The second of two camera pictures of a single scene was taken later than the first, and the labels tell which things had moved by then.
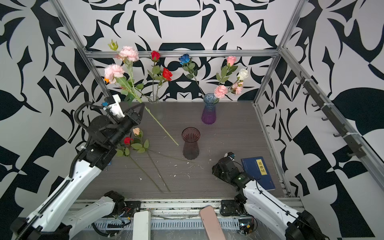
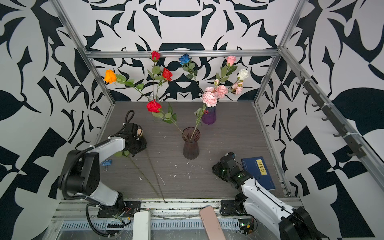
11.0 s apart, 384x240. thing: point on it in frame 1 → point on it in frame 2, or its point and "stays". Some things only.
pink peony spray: x=115 y=73 → x=209 y=98
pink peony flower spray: x=220 y=90 stays
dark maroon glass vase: x=191 y=136 stays
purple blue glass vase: x=209 y=111 stays
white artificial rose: x=242 y=74 stays
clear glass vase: x=159 y=111 stays
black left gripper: x=131 y=116 → x=144 y=145
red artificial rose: x=125 y=151 → x=155 y=107
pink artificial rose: x=227 y=70 stays
